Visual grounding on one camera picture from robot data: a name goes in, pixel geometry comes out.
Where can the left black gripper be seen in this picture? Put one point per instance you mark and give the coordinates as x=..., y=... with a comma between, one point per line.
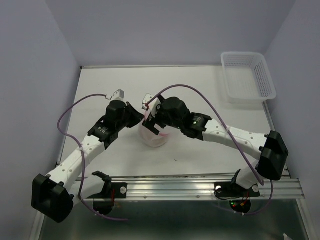
x=138, y=116

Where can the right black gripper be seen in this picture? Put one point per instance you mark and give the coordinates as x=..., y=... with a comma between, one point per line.
x=150, y=125

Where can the white mesh laundry bag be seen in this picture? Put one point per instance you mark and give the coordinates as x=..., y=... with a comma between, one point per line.
x=152, y=140

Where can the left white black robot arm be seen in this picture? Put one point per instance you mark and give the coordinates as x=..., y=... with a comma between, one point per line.
x=51, y=193

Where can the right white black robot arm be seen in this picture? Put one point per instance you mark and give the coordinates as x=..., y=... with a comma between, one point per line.
x=268, y=150

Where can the white plastic basket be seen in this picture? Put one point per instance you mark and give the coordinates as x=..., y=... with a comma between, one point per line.
x=247, y=78

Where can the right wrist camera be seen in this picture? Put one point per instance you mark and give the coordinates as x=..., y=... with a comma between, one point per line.
x=150, y=106

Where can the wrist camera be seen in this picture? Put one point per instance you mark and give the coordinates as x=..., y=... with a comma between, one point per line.
x=118, y=95
x=150, y=106

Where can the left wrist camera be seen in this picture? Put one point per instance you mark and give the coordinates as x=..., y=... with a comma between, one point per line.
x=118, y=95

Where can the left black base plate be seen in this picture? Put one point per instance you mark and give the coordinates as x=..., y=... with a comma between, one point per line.
x=111, y=191

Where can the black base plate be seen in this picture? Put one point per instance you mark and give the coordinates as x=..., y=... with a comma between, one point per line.
x=111, y=191
x=228, y=190

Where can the aluminium frame rail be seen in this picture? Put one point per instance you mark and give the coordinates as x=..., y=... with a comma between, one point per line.
x=200, y=188

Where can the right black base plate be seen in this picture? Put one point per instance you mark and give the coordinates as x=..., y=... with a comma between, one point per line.
x=228, y=190

